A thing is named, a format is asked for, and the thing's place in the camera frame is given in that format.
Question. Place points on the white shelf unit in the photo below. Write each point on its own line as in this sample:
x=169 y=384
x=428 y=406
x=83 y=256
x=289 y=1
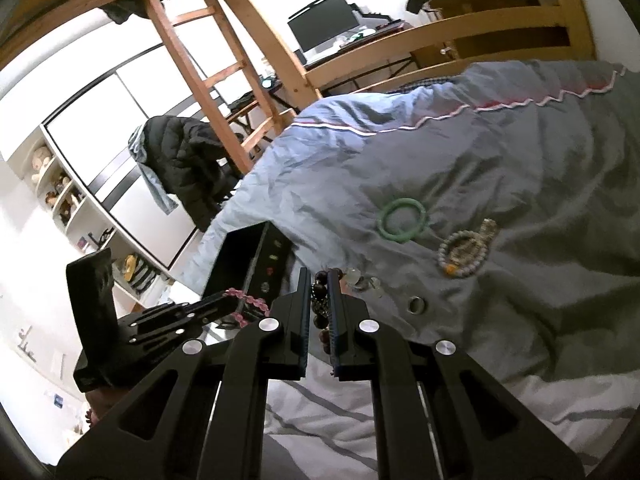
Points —
x=86 y=224

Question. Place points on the wooden ladder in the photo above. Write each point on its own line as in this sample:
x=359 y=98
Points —
x=275 y=121

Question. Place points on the white striped bed sheet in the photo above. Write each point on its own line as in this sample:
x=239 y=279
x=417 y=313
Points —
x=264 y=351

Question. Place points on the black computer monitor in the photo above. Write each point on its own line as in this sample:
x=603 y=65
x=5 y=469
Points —
x=321 y=21

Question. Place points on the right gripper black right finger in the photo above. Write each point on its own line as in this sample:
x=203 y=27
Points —
x=438 y=414

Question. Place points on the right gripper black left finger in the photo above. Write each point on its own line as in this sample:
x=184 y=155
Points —
x=159 y=429

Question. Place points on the black jewelry box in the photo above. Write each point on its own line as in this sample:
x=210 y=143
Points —
x=253 y=260

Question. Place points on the grey blue duvet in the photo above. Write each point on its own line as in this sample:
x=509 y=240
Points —
x=529 y=173

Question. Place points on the left hand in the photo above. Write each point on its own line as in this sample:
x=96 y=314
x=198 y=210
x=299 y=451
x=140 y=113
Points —
x=100 y=401

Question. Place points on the green jade bangle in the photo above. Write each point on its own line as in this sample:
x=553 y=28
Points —
x=401 y=220

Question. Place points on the black puffer jacket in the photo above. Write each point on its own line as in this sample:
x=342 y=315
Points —
x=183 y=163

